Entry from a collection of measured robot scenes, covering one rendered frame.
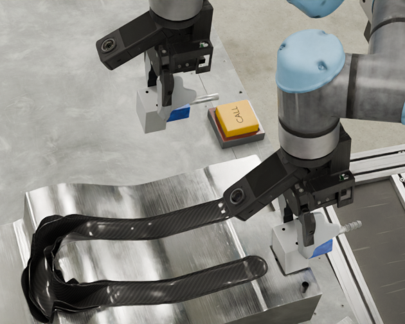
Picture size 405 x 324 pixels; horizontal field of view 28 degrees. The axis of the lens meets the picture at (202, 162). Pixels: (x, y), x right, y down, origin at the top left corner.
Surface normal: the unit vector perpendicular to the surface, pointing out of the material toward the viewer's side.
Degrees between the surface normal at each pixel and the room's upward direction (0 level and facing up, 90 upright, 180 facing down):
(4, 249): 0
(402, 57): 6
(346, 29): 0
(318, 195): 82
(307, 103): 87
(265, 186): 41
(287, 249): 10
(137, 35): 30
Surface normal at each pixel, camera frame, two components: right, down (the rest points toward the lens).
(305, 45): -0.09, -0.66
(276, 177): -0.58, -0.37
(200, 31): 0.32, 0.78
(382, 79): -0.18, -0.22
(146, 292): 0.52, -0.57
